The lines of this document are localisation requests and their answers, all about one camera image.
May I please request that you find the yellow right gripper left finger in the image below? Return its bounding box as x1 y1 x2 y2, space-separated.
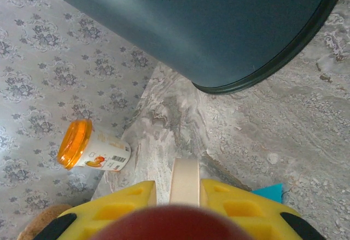
32 179 158 240

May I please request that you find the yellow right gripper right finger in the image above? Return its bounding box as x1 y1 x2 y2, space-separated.
199 178 328 240

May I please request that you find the blue paper scrap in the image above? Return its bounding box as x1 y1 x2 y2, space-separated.
251 183 284 204

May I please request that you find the orange lid yogurt cup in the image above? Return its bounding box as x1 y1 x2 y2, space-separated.
56 119 132 172

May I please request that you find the brown teddy bear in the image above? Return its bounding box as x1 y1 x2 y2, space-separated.
16 203 73 240

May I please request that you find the dark blue trash bin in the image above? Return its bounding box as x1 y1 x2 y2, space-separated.
28 0 345 96

